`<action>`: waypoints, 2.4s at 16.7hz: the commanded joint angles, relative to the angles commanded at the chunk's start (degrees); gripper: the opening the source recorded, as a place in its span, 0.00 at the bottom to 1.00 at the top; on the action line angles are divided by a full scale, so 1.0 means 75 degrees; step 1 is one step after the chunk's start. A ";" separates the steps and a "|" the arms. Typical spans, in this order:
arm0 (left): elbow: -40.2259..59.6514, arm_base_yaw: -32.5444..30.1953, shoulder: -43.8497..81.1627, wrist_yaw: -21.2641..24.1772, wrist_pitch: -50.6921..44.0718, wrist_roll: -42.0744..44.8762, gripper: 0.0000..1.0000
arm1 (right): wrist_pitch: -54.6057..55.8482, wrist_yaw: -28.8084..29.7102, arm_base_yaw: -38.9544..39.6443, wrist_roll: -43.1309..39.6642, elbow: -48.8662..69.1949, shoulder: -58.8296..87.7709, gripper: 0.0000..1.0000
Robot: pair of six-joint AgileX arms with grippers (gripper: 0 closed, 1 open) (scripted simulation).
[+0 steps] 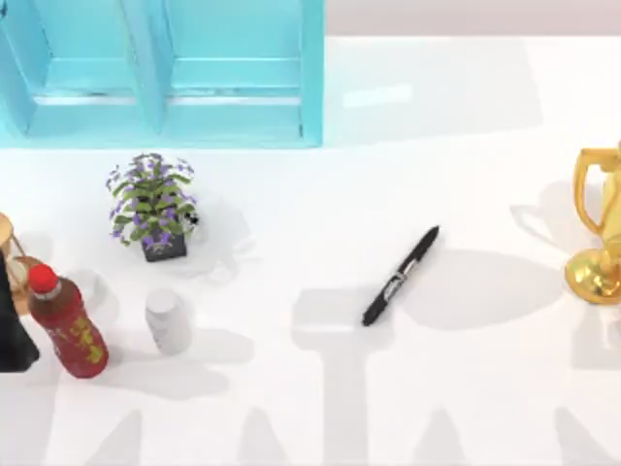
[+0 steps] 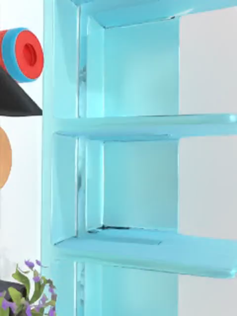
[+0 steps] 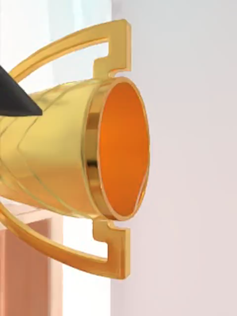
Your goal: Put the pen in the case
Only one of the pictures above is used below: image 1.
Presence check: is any red bottle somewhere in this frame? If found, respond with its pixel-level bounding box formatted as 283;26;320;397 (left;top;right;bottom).
25;263;110;380

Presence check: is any black marker pen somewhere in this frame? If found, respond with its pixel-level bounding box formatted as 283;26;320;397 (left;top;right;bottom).
361;224;441;327

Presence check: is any light blue rack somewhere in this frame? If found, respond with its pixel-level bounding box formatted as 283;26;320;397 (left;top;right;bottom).
0;0;325;150

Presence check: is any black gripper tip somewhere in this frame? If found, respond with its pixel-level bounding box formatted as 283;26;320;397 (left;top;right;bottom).
0;251;41;374

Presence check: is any purple flower plant pot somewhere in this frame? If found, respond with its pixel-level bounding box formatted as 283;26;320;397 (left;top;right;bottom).
106;151;201;263

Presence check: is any gold trophy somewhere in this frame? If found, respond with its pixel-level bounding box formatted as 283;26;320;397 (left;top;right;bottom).
565;140;621;306

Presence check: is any white bottle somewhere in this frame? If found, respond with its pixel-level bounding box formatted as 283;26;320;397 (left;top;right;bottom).
145;288;192;355

